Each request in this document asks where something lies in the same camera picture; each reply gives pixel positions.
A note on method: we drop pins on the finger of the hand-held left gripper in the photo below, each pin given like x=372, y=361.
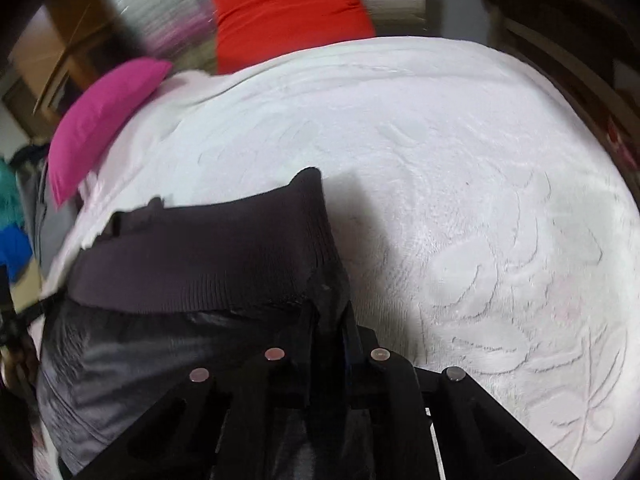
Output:
x=37, y=312

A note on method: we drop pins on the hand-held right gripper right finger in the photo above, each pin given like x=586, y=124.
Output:
x=352, y=360

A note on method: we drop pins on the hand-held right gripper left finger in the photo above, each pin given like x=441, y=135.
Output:
x=285, y=375

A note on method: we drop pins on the black puffer jacket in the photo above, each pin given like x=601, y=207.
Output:
x=200, y=260

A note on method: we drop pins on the blue garment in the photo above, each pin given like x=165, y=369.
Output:
x=14, y=252

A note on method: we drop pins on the grey garment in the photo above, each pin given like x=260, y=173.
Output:
x=50, y=227

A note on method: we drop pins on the teal garment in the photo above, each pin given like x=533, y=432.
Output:
x=10, y=195

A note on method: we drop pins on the white embossed blanket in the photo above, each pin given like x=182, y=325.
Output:
x=450, y=185

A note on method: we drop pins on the pink pillow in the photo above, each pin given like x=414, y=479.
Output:
x=100, y=120

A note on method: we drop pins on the wooden cabinet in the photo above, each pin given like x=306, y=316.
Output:
x=60, y=60

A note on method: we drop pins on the silver insulation mat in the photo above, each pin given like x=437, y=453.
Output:
x=150, y=5

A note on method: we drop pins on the red pillow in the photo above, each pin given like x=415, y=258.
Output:
x=290, y=10

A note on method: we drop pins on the wooden shelf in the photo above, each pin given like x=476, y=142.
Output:
x=550, y=45

